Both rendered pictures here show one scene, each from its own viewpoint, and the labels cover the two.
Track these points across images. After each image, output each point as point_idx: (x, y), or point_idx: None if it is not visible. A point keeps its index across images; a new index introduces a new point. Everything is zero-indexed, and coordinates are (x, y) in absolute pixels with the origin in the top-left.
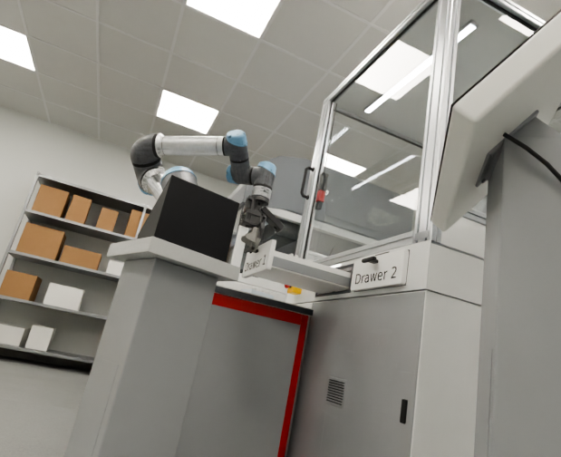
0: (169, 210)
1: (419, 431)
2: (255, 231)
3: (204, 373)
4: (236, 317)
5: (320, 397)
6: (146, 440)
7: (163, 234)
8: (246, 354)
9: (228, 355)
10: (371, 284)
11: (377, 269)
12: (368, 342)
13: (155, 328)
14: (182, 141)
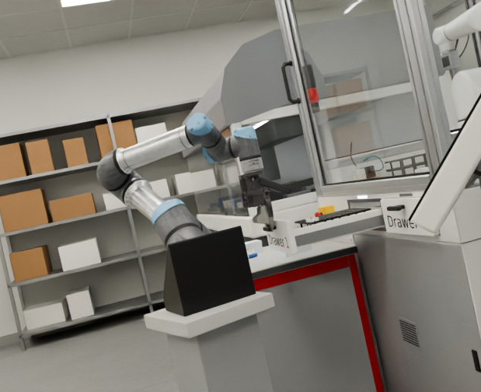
0: (183, 279)
1: None
2: (263, 211)
3: (277, 355)
4: (283, 292)
5: (396, 335)
6: None
7: (189, 302)
8: (308, 320)
9: (292, 330)
10: (406, 230)
11: (406, 215)
12: (423, 288)
13: (225, 387)
14: (145, 152)
